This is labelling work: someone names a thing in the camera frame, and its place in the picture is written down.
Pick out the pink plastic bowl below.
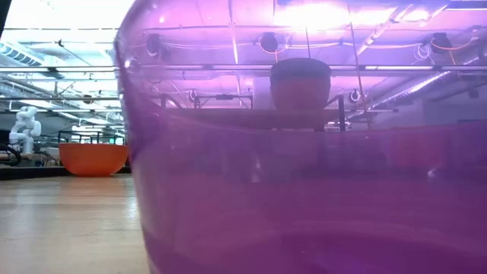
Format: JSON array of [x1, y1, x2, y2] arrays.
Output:
[[270, 78, 331, 112]]

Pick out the red opaque plastic bowl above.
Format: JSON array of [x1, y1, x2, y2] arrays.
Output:
[[58, 142, 129, 178]]

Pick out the purple translucent plastic bowl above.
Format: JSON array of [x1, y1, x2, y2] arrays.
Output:
[[113, 0, 487, 274]]

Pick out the black metal rack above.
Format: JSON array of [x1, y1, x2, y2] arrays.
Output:
[[56, 130, 126, 146]]

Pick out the white humanoid robot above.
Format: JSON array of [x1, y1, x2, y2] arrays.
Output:
[[8, 105, 43, 155]]

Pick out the black metal table frame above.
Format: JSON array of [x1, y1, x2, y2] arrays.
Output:
[[0, 165, 132, 181]]

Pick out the black curved hose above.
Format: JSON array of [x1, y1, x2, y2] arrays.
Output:
[[0, 142, 23, 167]]

